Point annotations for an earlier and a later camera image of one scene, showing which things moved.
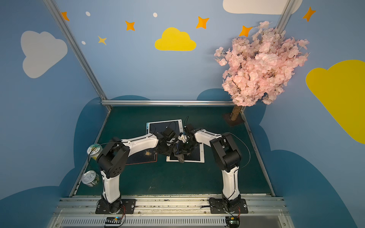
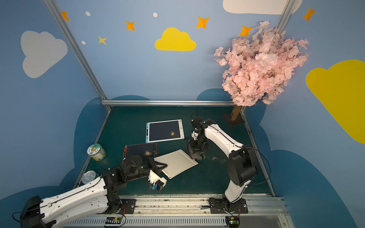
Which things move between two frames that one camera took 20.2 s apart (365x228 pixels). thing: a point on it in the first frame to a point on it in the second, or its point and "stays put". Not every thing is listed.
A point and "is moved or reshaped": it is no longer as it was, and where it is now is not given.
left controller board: (113, 221) stays put
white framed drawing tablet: (196, 156) is moved or reshaped
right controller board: (233, 222) stays put
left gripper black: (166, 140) to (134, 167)
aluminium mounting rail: (82, 213) stays put
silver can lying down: (90, 178) stays put
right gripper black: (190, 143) to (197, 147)
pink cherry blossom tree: (257, 68) stays put
